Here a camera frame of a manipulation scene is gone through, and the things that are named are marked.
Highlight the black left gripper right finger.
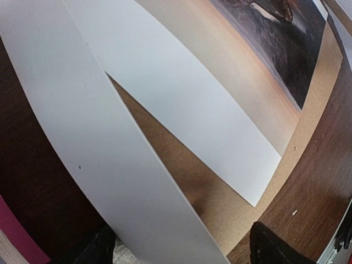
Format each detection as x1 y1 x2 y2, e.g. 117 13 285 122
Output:
250 222 316 264

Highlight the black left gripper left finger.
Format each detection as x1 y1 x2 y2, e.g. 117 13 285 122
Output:
73 225 116 263

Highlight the light wood picture frame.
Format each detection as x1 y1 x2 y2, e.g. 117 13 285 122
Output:
1 199 51 263

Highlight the dark painting photo print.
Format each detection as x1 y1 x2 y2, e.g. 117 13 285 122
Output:
64 1 328 206

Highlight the white mat board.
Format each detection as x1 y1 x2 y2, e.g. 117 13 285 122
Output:
0 0 232 264

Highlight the brown backing board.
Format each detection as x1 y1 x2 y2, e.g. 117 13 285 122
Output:
114 24 343 255

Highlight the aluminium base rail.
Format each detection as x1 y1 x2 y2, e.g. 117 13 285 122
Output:
317 201 351 264

